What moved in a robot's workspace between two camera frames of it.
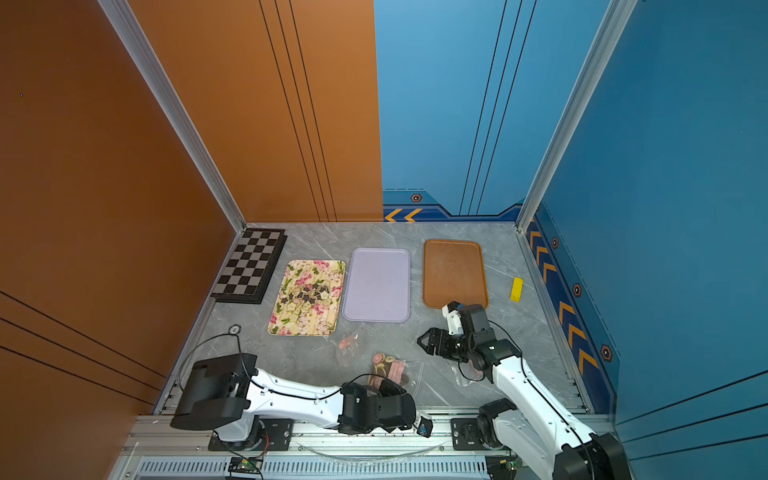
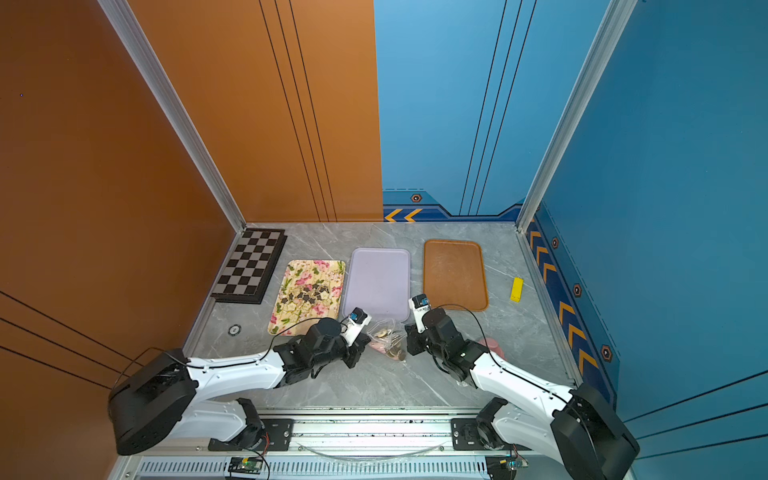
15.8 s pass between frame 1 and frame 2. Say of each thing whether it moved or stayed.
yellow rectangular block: stayed
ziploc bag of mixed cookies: moved
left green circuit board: stayed
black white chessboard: stayed
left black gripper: moved
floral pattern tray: stayed
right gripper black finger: moved
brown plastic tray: stayed
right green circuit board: stayed
